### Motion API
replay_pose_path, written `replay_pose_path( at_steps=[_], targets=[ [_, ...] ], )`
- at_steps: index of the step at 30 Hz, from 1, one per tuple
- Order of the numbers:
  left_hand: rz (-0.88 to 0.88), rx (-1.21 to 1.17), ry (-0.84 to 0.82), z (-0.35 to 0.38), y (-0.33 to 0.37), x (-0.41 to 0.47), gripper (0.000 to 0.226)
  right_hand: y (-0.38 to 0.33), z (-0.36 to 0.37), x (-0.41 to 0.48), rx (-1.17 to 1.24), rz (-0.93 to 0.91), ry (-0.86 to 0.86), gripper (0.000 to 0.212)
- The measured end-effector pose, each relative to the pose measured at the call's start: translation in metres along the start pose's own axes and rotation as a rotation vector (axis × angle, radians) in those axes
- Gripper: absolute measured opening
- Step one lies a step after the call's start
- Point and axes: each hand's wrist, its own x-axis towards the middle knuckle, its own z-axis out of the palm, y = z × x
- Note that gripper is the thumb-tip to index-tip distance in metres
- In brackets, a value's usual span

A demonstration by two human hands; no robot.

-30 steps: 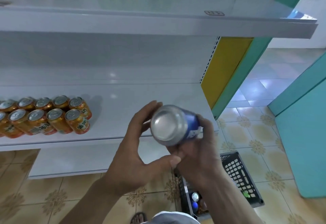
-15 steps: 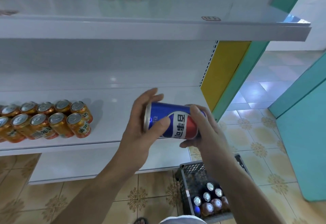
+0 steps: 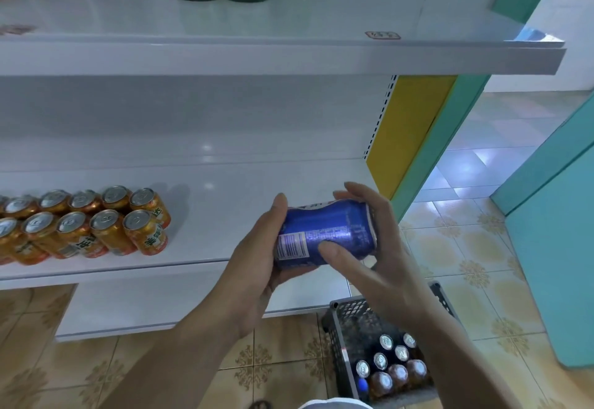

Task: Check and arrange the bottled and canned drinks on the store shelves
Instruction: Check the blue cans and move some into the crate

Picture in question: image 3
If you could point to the person's right hand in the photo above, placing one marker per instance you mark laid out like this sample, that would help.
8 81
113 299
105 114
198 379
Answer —
394 274

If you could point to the person's left hand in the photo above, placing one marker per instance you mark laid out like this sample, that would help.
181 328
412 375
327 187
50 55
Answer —
246 279

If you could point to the grey plastic crate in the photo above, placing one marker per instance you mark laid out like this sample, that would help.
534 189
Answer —
343 316

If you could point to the blue Pepsi can front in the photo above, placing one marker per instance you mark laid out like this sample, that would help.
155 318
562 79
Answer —
320 232

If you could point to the cola bottle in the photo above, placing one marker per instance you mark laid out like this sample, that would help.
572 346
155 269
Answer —
362 387

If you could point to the group of orange cans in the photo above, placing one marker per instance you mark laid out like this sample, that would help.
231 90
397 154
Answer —
83 223

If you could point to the white metal shelf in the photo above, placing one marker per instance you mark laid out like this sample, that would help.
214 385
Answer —
232 107

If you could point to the person's right forearm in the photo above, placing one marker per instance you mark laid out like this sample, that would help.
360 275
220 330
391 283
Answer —
455 367

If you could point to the person's left forearm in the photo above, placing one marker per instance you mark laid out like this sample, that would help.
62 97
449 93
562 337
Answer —
176 372

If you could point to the person's grey shirt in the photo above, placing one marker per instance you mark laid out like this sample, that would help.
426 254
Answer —
334 404

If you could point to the small handwritten shelf label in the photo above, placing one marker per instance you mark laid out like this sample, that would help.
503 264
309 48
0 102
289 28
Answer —
382 35

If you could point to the grey shelf label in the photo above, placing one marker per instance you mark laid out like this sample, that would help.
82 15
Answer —
14 30

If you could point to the teal cabinet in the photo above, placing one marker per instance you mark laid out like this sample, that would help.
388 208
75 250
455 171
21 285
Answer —
557 255

